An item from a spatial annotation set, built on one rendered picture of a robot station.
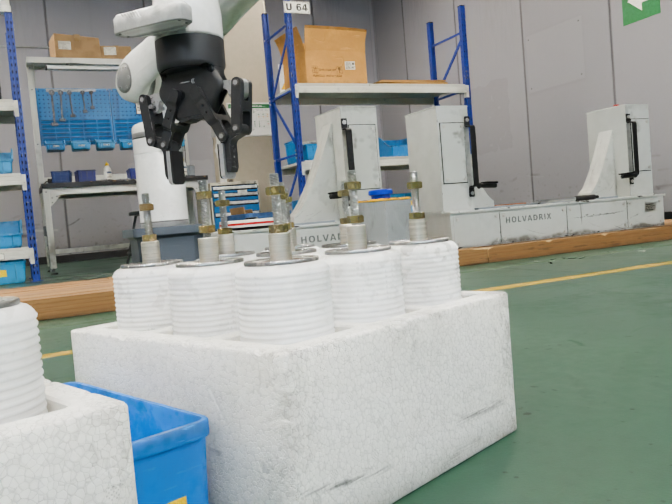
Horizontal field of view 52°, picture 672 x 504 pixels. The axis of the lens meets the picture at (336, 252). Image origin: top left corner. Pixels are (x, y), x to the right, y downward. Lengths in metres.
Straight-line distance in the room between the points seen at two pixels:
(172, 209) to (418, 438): 0.76
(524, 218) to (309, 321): 3.09
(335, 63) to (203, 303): 5.60
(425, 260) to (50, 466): 0.50
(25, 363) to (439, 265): 0.49
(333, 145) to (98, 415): 2.89
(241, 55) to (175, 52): 6.75
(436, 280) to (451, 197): 2.68
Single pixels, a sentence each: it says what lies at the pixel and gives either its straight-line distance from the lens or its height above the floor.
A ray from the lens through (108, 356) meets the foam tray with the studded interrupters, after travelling 0.84.
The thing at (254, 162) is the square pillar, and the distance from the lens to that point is 7.35.
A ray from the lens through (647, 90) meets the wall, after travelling 6.83.
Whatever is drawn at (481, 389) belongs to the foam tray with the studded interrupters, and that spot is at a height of 0.07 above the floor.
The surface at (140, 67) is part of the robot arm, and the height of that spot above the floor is 0.59.
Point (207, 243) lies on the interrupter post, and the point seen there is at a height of 0.27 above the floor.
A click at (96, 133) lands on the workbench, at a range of 6.87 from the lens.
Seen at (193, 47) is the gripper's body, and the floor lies 0.48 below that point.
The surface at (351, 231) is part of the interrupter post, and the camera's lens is 0.76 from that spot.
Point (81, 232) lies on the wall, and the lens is 9.19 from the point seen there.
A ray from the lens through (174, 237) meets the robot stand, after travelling 1.32.
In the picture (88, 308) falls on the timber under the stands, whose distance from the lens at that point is 2.76.
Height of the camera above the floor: 0.29
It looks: 3 degrees down
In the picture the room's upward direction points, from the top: 5 degrees counter-clockwise
